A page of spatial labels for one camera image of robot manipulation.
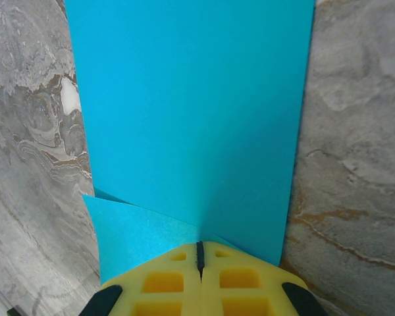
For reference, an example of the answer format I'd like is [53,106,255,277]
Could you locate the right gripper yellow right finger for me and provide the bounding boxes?
[199,240,330,316]

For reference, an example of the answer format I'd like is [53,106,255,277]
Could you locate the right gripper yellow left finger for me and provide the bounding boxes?
[82,242,203,316]

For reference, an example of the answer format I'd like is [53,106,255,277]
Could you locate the blue paper sheet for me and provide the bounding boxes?
[64,0,317,287]

